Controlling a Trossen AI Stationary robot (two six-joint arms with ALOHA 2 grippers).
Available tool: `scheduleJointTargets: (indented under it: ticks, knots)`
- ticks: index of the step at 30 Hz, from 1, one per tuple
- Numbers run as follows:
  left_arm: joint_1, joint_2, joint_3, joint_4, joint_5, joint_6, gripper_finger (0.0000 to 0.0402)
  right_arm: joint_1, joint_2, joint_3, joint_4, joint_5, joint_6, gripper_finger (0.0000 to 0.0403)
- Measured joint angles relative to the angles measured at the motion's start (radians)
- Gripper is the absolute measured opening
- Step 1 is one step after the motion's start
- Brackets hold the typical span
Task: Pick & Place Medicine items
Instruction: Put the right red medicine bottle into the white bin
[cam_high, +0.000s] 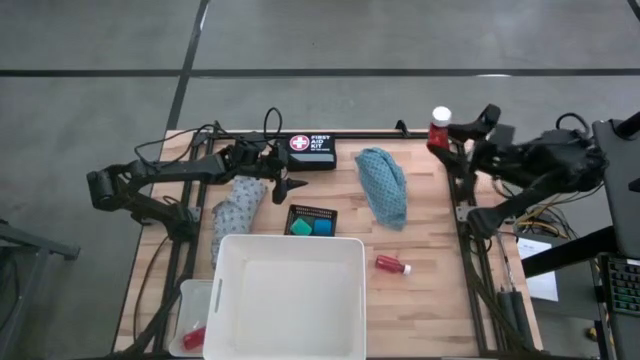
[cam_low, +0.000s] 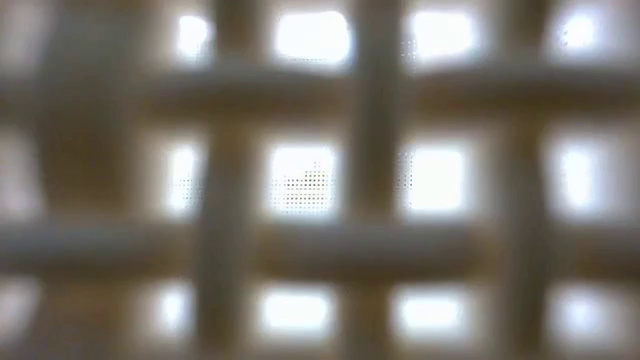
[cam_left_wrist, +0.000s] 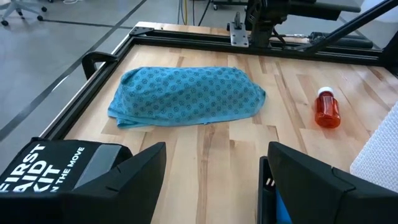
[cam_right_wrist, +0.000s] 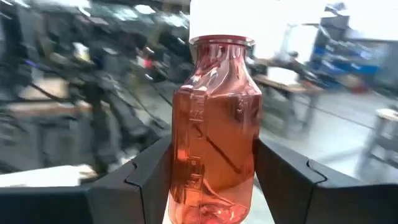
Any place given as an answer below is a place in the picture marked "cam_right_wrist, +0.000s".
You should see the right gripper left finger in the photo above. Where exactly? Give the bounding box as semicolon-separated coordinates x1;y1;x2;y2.
0;135;172;224

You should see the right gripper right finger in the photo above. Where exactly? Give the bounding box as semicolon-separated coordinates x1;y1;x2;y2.
253;138;398;224

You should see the red medicine bottle white cap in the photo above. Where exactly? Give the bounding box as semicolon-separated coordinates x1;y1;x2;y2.
167;0;264;224

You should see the wooden background workbench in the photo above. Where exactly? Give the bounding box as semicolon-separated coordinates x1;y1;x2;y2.
253;57;326;138

